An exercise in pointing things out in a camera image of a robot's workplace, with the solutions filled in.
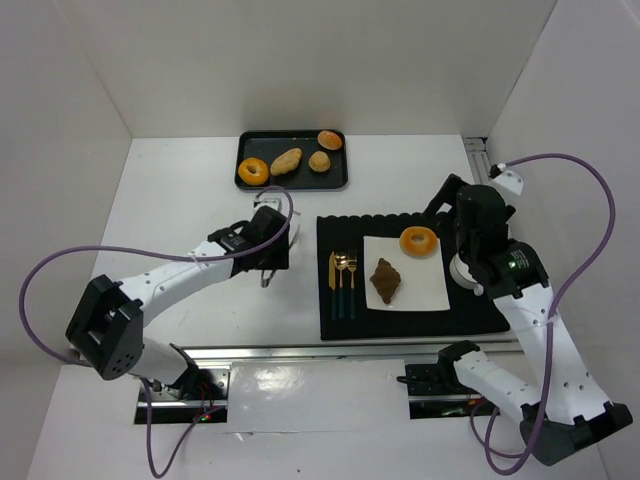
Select gold fork teal handle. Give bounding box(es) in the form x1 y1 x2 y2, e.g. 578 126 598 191
347 249 358 320

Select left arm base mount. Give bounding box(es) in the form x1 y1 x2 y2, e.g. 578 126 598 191
134 364 231 425

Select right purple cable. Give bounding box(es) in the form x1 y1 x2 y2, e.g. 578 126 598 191
469 152 617 475

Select white square plate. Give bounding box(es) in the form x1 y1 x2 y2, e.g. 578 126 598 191
363 236 450 312

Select white cup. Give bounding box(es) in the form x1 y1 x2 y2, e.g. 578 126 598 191
449 254 484 296

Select small round tan bun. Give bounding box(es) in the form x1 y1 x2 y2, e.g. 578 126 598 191
308 151 331 173

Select purple cable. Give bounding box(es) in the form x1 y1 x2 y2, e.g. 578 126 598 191
469 152 617 475
18 185 295 479

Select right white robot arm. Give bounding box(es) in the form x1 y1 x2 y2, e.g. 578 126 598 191
426 175 633 466

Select tan ring donut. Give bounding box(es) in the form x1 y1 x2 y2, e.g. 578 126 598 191
399 226 439 258

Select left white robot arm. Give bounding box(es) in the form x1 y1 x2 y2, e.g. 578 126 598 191
65 201 299 399

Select gold spoon teal handle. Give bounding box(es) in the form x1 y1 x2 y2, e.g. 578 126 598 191
334 252 349 319

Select round bun with white top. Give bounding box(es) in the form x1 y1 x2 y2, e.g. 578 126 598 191
317 130 343 151

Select black serving tray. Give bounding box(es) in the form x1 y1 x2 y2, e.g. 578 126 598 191
234 129 349 191

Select black placemat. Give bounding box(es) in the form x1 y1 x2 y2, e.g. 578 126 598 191
316 213 509 341

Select gold knife teal handle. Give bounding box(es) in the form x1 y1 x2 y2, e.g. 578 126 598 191
328 252 337 321

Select dark brown chocolate bread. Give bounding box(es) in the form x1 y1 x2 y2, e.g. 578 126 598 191
369 258 402 305

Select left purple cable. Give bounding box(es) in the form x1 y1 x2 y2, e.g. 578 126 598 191
18 185 295 479

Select silver metal tongs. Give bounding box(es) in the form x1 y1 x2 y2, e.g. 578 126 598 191
260 270 276 288

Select orange glazed donut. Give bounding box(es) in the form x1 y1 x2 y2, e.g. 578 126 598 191
237 157 270 186

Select long tan bread roll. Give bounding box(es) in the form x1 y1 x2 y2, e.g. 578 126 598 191
270 148 302 176

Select aluminium rail frame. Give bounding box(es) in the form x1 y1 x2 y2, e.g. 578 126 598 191
77 135 526 364

